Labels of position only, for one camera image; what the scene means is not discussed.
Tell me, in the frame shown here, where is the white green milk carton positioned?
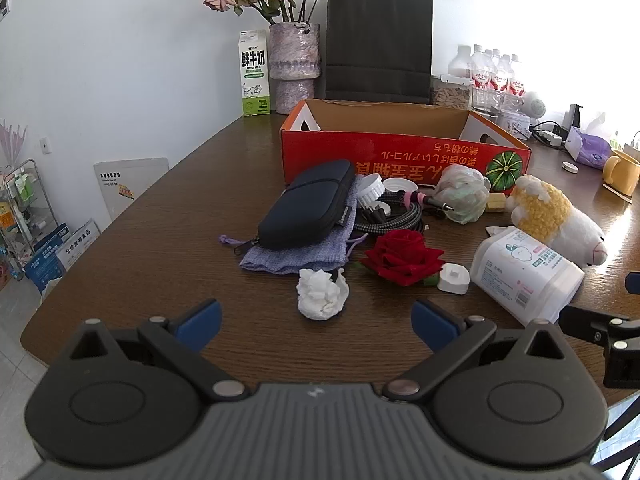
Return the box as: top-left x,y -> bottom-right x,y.
238,30 -> 272,117

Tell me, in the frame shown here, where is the black zip pouch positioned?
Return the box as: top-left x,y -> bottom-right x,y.
257,159 -> 357,251

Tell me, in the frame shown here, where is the purple textured vase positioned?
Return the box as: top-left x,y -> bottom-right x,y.
268,22 -> 321,116

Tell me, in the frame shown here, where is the crumpled translucent plastic bag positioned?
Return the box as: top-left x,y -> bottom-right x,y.
432,165 -> 493,225

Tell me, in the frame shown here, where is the pale pink dried grass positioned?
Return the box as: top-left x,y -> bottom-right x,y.
0,120 -> 29,162

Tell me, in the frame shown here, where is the metal wire shelf rack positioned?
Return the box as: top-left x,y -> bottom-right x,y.
0,159 -> 56,281

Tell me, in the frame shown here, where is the black audio cable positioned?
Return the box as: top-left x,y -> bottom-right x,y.
417,195 -> 456,233

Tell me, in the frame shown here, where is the white charger with cable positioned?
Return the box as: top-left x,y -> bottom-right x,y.
529,120 -> 568,142

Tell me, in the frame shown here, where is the red artificial rose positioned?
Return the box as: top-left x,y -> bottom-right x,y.
356,230 -> 447,288

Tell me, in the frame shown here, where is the pack of clear water bottles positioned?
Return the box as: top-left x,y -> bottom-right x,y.
447,44 -> 526,113

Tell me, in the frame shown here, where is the white printed board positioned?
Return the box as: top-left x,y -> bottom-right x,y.
93,157 -> 171,221

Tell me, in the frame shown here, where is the black paper bag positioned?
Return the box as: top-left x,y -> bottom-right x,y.
325,0 -> 434,106

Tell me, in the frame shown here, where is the white wet wipes pack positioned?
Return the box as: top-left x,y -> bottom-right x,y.
470,226 -> 586,326

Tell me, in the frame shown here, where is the white screw lid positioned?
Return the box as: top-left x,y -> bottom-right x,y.
382,178 -> 419,196
357,173 -> 386,206

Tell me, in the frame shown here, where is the white floral tin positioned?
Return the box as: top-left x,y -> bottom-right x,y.
497,110 -> 532,140

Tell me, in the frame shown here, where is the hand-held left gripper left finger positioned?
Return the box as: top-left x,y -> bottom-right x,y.
70,299 -> 249,403

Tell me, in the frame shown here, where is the braided cable bundle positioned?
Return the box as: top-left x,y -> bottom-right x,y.
352,187 -> 436,236

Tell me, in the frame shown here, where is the white tissue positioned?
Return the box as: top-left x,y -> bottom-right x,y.
296,267 -> 349,321

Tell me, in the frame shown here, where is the yellow white sheep plush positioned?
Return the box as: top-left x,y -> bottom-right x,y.
505,174 -> 609,267

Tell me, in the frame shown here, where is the purple tissue pack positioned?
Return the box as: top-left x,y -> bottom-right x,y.
565,115 -> 624,169

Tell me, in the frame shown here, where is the purple knit drawstring bag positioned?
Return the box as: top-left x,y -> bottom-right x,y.
218,180 -> 368,276

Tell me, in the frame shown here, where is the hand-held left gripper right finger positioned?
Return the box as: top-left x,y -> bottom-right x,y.
382,299 -> 568,403

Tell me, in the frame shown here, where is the clear jar of wooden pieces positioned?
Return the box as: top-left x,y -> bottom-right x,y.
431,74 -> 474,111

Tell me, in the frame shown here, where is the red cardboard box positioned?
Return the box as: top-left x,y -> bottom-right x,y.
279,99 -> 532,197

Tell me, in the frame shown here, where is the yellow mug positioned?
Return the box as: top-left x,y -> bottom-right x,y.
602,149 -> 640,196

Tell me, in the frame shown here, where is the white round device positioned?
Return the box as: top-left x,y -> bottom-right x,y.
522,91 -> 549,120

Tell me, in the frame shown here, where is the white paper card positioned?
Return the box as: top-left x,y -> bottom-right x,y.
602,182 -> 637,204

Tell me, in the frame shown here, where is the white printed carton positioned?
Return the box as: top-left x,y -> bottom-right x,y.
55,217 -> 101,274

